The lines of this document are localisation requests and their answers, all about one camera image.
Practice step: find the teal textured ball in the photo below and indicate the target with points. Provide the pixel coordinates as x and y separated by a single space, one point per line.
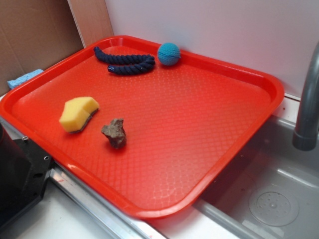
169 54

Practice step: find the brown rock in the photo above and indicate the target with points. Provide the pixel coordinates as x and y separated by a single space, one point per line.
115 133

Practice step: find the yellow sponge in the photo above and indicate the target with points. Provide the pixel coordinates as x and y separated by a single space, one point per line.
77 112

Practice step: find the red plastic tray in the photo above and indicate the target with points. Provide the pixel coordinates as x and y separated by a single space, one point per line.
183 123

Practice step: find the sink drain cover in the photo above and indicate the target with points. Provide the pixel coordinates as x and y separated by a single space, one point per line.
273 206

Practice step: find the dark blue rope toy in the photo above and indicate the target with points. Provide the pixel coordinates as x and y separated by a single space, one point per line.
126 65

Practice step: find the brown cardboard panel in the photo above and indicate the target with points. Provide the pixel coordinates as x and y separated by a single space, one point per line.
36 34

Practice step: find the grey plastic sink basin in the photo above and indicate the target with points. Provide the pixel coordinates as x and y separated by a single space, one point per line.
268 159

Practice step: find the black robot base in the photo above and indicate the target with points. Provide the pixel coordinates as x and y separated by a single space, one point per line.
24 170

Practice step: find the blue sponge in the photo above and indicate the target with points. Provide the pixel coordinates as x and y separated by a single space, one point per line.
24 78

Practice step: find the grey faucet spout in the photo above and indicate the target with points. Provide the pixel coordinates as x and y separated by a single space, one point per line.
307 124

